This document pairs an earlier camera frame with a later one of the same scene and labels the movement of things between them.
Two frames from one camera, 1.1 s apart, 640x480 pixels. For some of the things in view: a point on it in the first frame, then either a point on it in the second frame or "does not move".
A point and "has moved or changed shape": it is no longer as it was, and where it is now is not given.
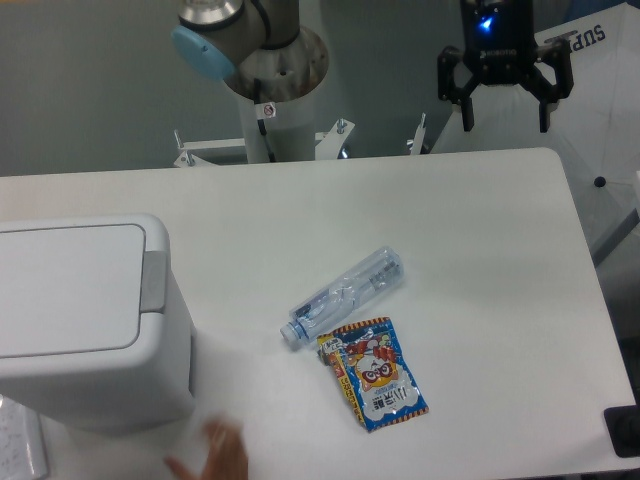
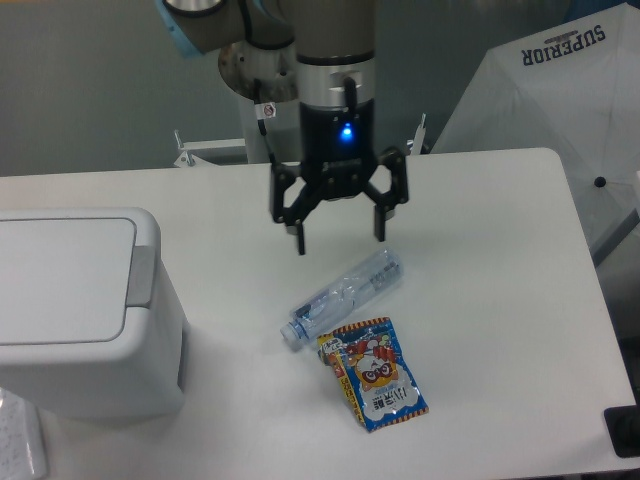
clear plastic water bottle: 327,306 does not move
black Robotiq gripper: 499,50 -> 338,151
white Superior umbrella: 594,128 does not move
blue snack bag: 370,366 does not move
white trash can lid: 83,287 has moved or changed shape
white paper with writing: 22,448 does not move
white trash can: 94,331 has moved or changed shape
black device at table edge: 623,425 does not move
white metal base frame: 327,144 does not move
